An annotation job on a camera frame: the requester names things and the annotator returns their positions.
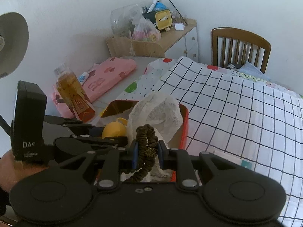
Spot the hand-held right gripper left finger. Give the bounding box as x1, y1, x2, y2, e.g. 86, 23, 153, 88
60, 139, 140, 191

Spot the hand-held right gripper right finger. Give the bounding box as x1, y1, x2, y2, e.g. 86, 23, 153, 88
158, 140, 239, 191

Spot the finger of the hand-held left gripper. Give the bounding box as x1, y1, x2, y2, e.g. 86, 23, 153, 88
70, 135, 129, 148
61, 118, 105, 138

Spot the yellow rubber duck toy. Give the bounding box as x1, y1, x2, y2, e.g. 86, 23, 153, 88
102, 117, 128, 139

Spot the dark brown hair scrunchie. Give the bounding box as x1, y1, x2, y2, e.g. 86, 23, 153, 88
123, 124, 159, 182

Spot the red tin box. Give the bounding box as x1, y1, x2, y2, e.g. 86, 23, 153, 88
95, 100, 190, 182

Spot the white plastic bag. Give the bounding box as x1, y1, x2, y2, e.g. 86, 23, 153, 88
128, 92, 184, 178

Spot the person's left hand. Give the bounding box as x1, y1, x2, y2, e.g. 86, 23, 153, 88
0, 150, 51, 190

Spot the amber liquid bottle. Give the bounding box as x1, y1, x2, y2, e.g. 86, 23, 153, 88
54, 63, 96, 121

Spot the small white blue tube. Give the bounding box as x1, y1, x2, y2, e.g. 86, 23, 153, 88
78, 72, 90, 84

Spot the pink printed cloth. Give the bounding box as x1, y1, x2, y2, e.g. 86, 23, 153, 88
51, 57, 138, 117

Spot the dotted white cloth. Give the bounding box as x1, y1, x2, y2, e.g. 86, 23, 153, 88
116, 57, 180, 102

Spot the grey lamp shade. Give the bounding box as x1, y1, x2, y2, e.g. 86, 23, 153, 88
0, 12, 29, 79

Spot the black checked white tablecloth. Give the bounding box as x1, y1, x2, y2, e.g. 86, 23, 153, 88
151, 56, 303, 227

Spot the wooden crate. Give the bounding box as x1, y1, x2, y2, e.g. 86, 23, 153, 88
106, 36, 164, 58

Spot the plastic bag of toys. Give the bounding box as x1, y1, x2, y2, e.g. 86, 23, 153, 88
131, 16, 162, 42

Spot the clear plastic jar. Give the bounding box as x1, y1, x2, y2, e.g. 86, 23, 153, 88
110, 4, 144, 38

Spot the wooden sideboard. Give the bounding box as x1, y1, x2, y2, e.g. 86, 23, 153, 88
106, 19, 199, 63

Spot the wooden chair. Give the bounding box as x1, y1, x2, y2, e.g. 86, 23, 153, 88
211, 27, 271, 74

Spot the thin black stick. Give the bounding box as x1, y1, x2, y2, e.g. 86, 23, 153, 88
168, 0, 187, 25

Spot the black cable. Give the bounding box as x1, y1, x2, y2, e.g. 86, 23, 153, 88
0, 115, 11, 136

